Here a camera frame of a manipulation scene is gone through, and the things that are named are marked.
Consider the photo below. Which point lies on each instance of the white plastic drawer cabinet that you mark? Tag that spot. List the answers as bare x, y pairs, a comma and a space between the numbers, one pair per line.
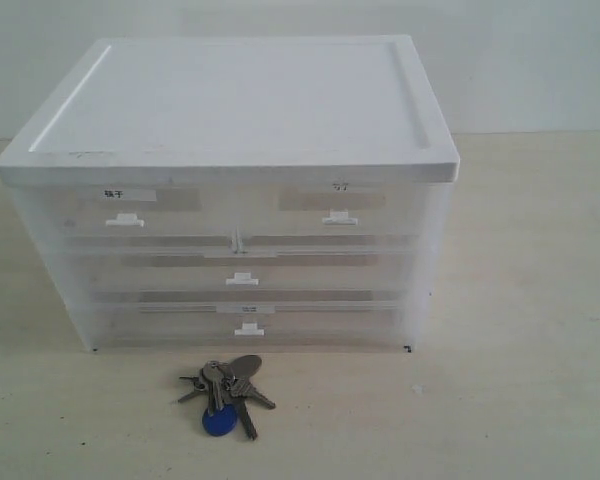
235, 113

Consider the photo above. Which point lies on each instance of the middle wide clear drawer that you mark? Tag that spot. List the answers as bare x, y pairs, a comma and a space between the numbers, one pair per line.
196, 278

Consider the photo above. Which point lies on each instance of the bottom wide clear drawer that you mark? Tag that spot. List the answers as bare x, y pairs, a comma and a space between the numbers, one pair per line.
337, 319

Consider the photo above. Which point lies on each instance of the key bunch with blue tag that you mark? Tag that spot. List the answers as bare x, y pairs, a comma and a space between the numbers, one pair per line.
227, 386

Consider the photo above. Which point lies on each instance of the wide clear drawer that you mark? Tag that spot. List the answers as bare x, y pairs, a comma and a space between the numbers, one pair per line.
196, 278
337, 319

